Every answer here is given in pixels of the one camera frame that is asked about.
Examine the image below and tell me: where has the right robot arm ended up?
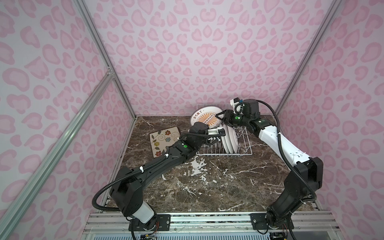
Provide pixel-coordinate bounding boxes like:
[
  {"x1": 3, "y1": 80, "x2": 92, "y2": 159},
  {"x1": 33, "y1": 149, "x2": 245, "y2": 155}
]
[{"x1": 216, "y1": 98, "x2": 324, "y2": 229}]

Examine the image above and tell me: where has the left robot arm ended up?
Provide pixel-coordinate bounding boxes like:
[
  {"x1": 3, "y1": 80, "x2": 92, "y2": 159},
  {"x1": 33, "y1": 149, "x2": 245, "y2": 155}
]
[{"x1": 110, "y1": 122, "x2": 209, "y2": 224}]

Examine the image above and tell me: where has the white round plate patterned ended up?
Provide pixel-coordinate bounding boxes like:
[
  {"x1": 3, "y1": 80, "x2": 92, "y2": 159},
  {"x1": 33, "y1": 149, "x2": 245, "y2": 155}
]
[{"x1": 229, "y1": 128, "x2": 239, "y2": 154}]

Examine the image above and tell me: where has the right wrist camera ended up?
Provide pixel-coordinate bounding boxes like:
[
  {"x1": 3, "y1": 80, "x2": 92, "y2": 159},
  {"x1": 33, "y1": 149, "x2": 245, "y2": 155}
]
[{"x1": 230, "y1": 98, "x2": 243, "y2": 114}]

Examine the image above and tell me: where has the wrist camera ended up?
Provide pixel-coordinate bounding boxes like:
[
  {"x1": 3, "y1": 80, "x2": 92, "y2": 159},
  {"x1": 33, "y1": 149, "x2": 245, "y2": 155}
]
[
  {"x1": 230, "y1": 98, "x2": 243, "y2": 114},
  {"x1": 208, "y1": 127, "x2": 226, "y2": 138}
]

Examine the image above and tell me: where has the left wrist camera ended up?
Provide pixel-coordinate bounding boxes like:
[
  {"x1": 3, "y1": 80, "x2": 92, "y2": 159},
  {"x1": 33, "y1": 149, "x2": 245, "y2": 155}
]
[{"x1": 208, "y1": 127, "x2": 226, "y2": 138}]

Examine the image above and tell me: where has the white wire dish rack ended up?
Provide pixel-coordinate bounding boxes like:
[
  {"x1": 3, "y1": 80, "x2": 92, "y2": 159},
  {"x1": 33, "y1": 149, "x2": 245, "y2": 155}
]
[{"x1": 195, "y1": 103, "x2": 253, "y2": 157}]

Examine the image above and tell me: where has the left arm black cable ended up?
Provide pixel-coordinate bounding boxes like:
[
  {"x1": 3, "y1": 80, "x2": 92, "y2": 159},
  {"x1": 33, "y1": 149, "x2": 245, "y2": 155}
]
[{"x1": 91, "y1": 131, "x2": 224, "y2": 212}]

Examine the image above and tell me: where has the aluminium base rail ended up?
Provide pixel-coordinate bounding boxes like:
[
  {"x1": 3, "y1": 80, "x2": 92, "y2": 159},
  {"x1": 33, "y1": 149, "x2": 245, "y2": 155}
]
[{"x1": 81, "y1": 211, "x2": 344, "y2": 240}]

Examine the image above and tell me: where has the aluminium corner post right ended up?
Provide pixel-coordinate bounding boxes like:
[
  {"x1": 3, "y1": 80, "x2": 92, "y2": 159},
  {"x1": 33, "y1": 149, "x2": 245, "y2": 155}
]
[{"x1": 276, "y1": 0, "x2": 344, "y2": 115}]

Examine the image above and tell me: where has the aluminium corner post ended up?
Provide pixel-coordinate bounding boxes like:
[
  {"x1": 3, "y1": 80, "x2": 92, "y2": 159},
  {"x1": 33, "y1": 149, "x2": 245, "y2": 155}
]
[
  {"x1": 276, "y1": 0, "x2": 344, "y2": 115},
  {"x1": 73, "y1": 0, "x2": 137, "y2": 120}
]

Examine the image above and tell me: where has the aluminium corner post left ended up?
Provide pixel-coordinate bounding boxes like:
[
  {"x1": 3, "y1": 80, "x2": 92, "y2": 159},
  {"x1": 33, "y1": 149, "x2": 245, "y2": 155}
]
[{"x1": 73, "y1": 0, "x2": 137, "y2": 120}]

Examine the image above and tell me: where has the aluminium frame strut left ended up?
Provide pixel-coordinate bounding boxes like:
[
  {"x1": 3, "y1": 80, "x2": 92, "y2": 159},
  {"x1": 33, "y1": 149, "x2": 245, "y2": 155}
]
[{"x1": 1, "y1": 73, "x2": 115, "y2": 240}]

